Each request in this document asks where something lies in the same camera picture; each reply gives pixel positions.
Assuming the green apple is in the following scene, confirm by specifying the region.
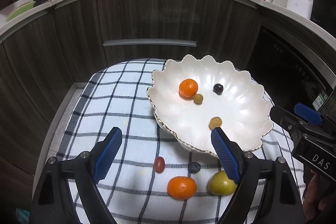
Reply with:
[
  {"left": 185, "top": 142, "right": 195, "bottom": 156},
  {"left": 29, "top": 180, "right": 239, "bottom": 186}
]
[{"left": 208, "top": 170, "right": 237, "bottom": 196}]

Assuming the dark purple plum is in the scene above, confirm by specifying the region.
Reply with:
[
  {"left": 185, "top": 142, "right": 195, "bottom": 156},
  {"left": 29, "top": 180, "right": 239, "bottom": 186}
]
[{"left": 213, "top": 83, "right": 224, "bottom": 95}]

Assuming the blueberry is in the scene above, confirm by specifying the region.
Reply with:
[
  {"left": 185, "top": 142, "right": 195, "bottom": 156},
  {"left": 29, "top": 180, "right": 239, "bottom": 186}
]
[{"left": 188, "top": 161, "right": 201, "bottom": 174}]

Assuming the orange mandarin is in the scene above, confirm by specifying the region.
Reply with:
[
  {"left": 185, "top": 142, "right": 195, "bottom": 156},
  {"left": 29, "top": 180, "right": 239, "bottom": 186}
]
[
  {"left": 179, "top": 79, "right": 198, "bottom": 99},
  {"left": 167, "top": 176, "right": 197, "bottom": 200}
]

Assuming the red cherry tomato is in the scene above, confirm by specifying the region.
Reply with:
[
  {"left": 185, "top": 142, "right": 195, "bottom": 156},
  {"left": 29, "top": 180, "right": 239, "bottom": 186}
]
[{"left": 153, "top": 156, "right": 165, "bottom": 173}]

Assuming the person's right hand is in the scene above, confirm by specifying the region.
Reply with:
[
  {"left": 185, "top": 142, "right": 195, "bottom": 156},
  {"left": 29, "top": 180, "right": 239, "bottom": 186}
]
[{"left": 302, "top": 169, "right": 335, "bottom": 223}]

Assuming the built-in black dishwasher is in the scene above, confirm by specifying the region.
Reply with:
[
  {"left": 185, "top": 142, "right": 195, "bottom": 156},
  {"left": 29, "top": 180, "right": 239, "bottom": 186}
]
[{"left": 247, "top": 26, "right": 332, "bottom": 111}]

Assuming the white scalloped ceramic bowl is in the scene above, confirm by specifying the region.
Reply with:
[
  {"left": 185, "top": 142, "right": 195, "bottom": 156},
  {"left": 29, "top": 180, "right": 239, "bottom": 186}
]
[{"left": 146, "top": 55, "right": 273, "bottom": 156}]

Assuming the black microwave oven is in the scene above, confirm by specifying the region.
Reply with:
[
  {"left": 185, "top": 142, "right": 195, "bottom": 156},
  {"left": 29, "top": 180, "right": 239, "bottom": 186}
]
[{"left": 310, "top": 0, "right": 336, "bottom": 37}]

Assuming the white round container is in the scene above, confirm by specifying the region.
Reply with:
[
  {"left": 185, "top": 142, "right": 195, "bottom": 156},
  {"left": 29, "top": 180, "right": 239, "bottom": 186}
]
[{"left": 286, "top": 0, "right": 313, "bottom": 19}]

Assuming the green cutting board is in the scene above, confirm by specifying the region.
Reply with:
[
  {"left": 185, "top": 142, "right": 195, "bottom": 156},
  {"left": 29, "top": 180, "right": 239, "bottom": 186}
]
[{"left": 5, "top": 1, "right": 35, "bottom": 22}]

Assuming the metal drawer handle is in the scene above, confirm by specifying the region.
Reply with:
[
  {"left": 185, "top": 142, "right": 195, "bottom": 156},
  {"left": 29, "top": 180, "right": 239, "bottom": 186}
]
[{"left": 103, "top": 39, "right": 197, "bottom": 47}]

